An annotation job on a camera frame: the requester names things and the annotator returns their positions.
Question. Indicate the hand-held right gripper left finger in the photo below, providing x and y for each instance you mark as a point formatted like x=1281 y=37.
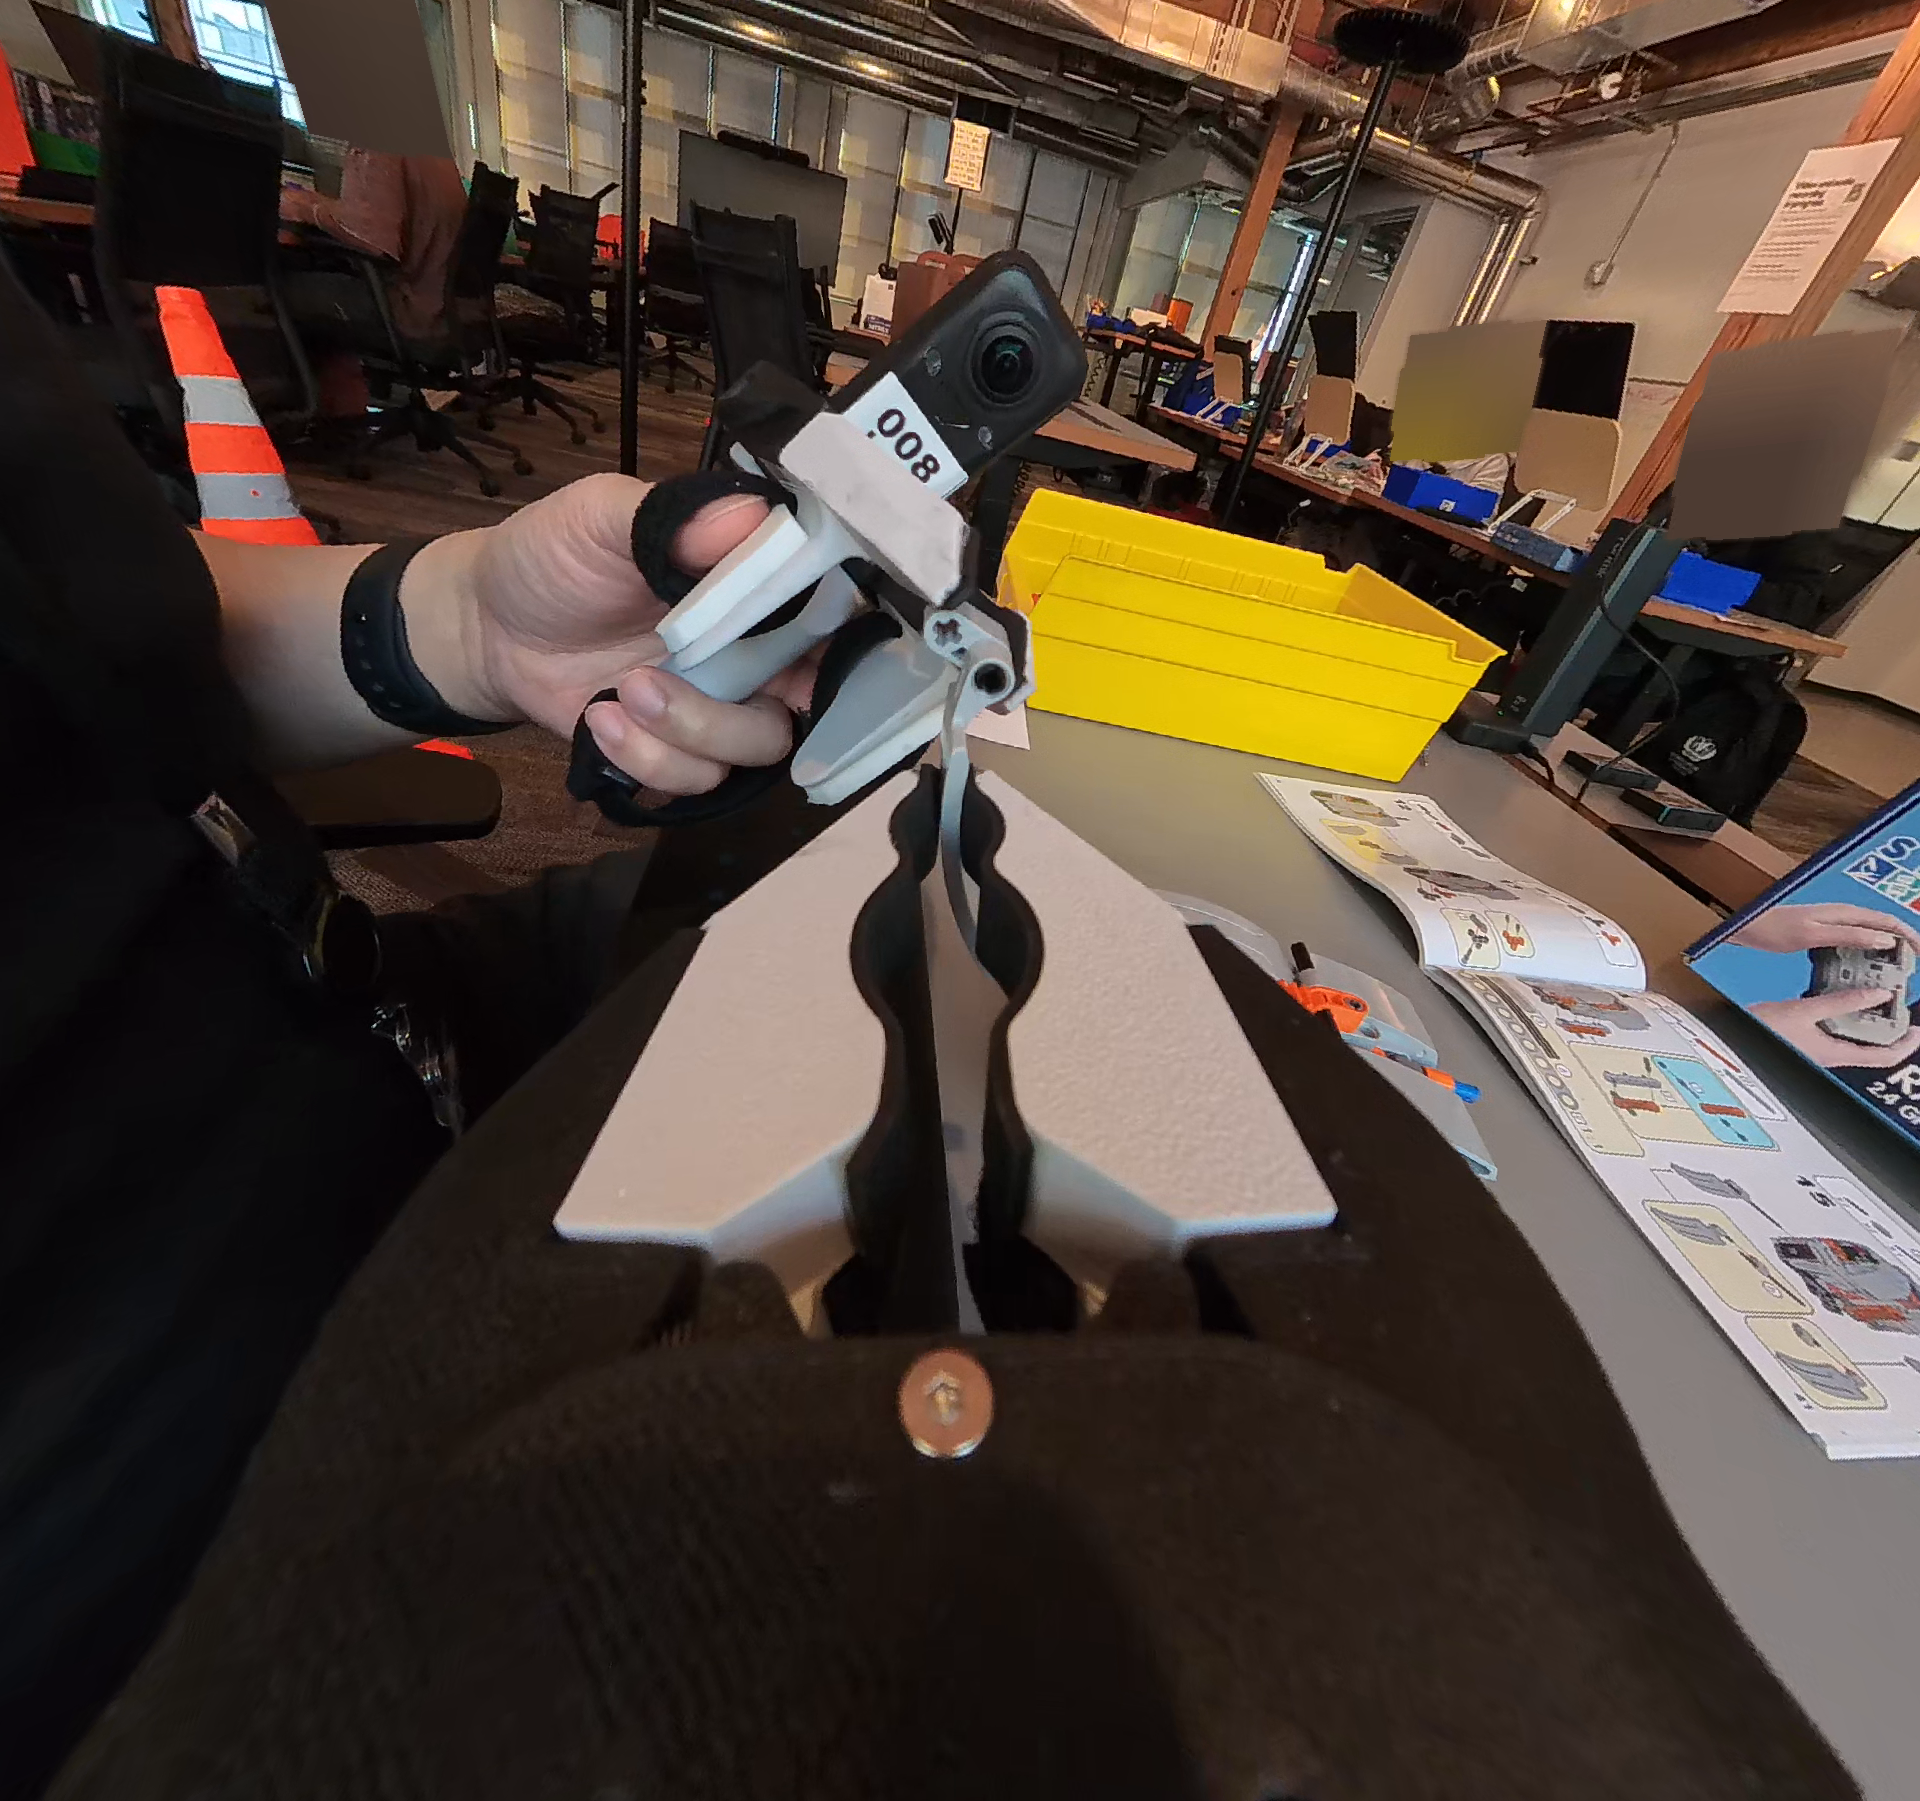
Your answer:
x=752 y=1081

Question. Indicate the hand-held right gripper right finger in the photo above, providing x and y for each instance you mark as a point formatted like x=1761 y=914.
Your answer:
x=1156 y=1081

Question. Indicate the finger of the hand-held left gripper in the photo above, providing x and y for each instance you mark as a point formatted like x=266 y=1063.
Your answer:
x=886 y=525
x=878 y=721

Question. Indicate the grey plastic building piece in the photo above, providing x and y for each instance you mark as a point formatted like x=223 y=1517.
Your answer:
x=957 y=751

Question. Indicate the grey orange toy robot assembly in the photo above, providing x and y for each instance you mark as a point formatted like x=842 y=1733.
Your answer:
x=1381 y=1020

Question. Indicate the person's left forearm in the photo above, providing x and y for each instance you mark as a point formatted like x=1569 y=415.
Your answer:
x=286 y=646

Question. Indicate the person's left hand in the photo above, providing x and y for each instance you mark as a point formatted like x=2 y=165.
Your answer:
x=542 y=600

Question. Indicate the cardboard box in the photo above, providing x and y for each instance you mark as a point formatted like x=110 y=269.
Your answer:
x=937 y=289

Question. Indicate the black office chair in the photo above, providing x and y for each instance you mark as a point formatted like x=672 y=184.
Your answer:
x=519 y=286
x=752 y=316

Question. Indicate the yellow plastic bin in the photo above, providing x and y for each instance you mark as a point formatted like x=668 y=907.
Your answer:
x=1185 y=534
x=1261 y=689

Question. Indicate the thin black pole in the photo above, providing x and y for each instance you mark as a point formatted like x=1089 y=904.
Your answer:
x=633 y=180

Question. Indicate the black stand with round top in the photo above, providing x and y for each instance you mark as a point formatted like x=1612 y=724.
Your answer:
x=1352 y=180

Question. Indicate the open instruction booklet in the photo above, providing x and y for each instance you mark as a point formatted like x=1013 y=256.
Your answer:
x=1619 y=1081

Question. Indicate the blue storage bin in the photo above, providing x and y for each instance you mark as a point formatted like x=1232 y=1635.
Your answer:
x=1440 y=492
x=1710 y=581

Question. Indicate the black wristband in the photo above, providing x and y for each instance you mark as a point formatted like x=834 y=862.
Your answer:
x=387 y=638

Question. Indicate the black monitor stand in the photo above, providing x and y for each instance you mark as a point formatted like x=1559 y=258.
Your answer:
x=1575 y=632

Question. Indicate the person's black clothing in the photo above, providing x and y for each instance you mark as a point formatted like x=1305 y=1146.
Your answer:
x=122 y=1081

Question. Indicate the black backpack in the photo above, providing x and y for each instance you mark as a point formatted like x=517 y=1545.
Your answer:
x=1725 y=744

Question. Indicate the orange traffic cone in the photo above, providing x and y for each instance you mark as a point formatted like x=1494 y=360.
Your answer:
x=226 y=421

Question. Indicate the blue robot kit box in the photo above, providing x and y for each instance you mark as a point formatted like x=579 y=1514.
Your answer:
x=1832 y=960

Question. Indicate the dark wall screen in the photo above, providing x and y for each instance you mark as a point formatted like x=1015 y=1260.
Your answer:
x=764 y=204

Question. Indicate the white wall poster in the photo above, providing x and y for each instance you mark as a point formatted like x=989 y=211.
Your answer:
x=1809 y=227

